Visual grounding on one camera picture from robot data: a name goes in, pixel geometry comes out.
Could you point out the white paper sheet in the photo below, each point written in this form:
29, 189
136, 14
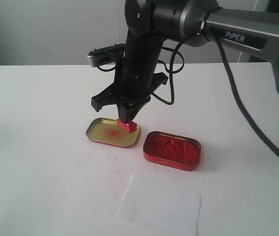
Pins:
162, 206

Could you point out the white cabinet doors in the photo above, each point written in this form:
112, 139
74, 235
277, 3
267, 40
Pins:
58, 32

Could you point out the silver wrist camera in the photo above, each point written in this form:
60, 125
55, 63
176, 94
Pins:
106, 55

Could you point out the red rubber stamp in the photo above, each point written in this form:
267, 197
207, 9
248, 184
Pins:
128, 127

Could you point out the red ink pad tin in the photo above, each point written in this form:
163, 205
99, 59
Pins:
171, 150

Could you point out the gold tin lid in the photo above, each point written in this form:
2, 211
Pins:
106, 131

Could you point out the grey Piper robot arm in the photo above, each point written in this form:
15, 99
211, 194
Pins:
190, 22

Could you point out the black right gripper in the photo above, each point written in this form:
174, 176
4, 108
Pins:
133, 85

